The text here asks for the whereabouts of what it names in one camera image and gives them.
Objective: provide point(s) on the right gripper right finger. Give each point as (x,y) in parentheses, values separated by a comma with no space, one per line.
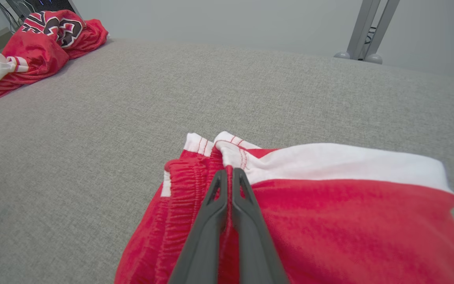
(252,236)

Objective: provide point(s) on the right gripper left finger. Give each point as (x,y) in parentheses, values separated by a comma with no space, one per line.
(205,236)

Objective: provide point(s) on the red shorts with white trim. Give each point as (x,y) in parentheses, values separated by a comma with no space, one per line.
(349,221)

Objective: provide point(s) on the red jersey number 23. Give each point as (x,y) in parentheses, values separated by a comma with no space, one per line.
(41,51)

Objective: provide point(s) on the grey metal stand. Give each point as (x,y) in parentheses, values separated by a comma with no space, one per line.
(363,27)

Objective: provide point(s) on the black electronic device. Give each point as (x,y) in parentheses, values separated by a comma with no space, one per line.
(49,4)

